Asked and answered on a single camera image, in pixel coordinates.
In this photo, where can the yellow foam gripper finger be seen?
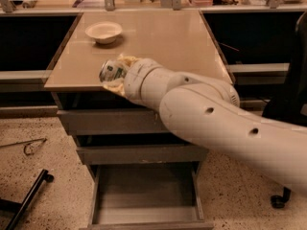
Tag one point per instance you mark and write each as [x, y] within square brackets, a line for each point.
[115, 86]
[128, 60]

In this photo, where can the crushed 7up can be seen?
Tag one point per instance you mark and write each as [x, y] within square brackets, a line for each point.
[113, 70]

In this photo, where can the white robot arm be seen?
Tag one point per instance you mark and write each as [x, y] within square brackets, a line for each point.
[206, 112]

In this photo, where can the grey top drawer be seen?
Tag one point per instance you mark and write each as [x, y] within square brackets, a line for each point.
[111, 121]

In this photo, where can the grey middle drawer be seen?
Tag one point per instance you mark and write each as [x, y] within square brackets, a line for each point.
[142, 154]

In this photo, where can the grey drawer cabinet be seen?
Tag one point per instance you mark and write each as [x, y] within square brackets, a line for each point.
[178, 40]

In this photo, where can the open grey bottom drawer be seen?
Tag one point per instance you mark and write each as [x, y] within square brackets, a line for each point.
[162, 196]

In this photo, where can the white paper bowl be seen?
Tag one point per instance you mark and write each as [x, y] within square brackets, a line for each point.
[104, 32]

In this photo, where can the metal hook rod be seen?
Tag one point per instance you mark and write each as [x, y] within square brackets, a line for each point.
[25, 145]

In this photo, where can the black chair leg left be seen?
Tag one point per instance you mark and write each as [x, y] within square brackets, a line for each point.
[18, 208]

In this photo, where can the black office chair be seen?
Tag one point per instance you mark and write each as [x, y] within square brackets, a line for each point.
[288, 103]

